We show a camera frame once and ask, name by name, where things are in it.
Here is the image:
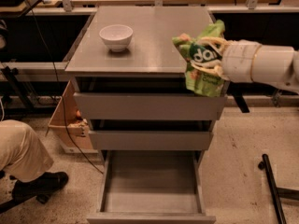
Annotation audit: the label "grey drawer cabinet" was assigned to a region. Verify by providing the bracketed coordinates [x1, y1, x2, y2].
[64, 6, 236, 224]

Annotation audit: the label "black floor cable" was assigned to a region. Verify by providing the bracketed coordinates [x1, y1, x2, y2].
[15, 0, 105, 175]

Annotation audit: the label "grey drawer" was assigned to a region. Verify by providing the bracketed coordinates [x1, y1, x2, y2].
[89, 131, 213, 150]
[74, 92, 226, 120]
[87, 150, 216, 224]

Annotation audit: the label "black metal stand leg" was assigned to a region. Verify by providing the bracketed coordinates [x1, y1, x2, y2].
[258, 154, 299, 224]

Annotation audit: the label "black shoe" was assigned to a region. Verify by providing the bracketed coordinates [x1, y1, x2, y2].
[12, 172, 68, 202]

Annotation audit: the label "grey middle drawer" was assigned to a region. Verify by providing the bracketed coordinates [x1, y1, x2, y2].
[89, 131, 213, 150]

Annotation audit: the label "grey bottom drawer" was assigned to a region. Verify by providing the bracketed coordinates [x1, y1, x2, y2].
[87, 150, 216, 224]

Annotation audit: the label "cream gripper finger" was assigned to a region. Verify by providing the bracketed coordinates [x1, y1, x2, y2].
[191, 61, 229, 80]
[197, 36, 233, 54]

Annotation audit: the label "cardboard box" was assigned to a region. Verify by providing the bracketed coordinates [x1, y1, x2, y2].
[48, 82, 95, 153]

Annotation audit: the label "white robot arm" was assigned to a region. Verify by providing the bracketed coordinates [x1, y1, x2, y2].
[191, 36, 299, 93]

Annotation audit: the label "green rice chip bag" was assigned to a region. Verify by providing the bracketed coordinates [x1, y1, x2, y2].
[172, 20, 225, 97]

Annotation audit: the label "white ceramic bowl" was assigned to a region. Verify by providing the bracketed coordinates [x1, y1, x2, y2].
[99, 24, 134, 52]

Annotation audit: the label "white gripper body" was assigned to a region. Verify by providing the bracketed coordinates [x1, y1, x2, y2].
[221, 40, 261, 83]

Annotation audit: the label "grey top drawer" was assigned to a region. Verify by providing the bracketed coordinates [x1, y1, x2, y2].
[74, 92, 226, 120]

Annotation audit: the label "person leg beige trousers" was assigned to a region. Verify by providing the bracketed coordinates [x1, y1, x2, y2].
[0, 119, 53, 183]

